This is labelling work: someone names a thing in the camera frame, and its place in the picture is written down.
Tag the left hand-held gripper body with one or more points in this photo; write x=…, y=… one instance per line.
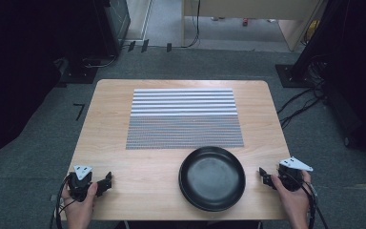
x=80, y=186

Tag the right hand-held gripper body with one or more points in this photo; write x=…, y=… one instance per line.
x=291, y=178

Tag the person's right hand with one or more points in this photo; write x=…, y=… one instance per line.
x=290, y=200

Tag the person's left hand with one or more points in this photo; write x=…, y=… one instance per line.
x=79, y=210

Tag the black round plate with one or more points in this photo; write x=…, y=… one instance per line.
x=212, y=178

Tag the grey striped placemat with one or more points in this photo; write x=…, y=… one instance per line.
x=184, y=119

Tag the black stand base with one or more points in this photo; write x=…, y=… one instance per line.
x=79, y=71
x=290, y=76

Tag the yellow object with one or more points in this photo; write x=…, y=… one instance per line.
x=312, y=31

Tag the small red object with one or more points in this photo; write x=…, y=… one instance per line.
x=245, y=21

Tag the dark equipment cabinet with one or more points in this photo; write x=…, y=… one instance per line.
x=116, y=22

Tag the light wooden desk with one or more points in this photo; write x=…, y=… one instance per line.
x=254, y=8

